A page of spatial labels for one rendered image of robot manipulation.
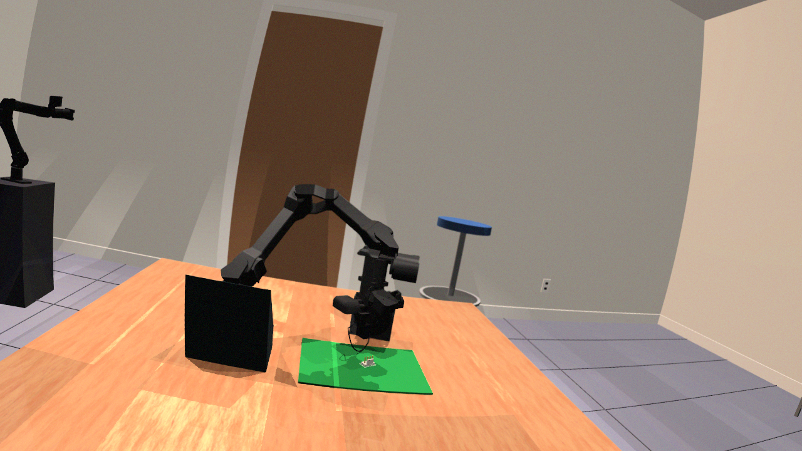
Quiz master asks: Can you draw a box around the green circuit board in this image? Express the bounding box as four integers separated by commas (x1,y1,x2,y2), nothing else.
298,338,433,395

